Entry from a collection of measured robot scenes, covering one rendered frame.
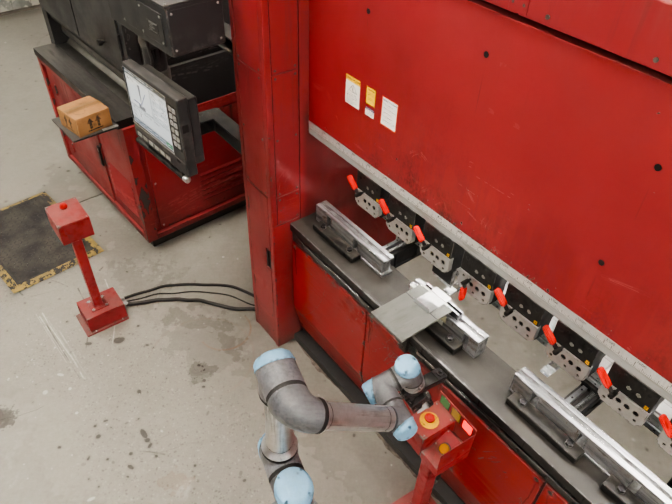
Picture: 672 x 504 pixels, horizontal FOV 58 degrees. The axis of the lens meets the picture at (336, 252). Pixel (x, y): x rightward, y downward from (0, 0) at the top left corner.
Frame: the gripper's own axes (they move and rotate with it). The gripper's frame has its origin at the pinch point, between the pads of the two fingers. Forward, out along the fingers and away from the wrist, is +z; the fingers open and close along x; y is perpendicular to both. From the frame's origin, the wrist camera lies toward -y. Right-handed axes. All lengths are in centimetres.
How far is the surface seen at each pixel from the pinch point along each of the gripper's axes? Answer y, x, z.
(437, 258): -36, -34, -19
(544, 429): -26.6, 29.1, 10.4
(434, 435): 3.6, 5.3, 14.4
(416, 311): -20.1, -31.0, -2.0
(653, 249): -59, 32, -67
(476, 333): -33.1, -12.3, 6.2
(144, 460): 115, -88, 55
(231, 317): 44, -151, 81
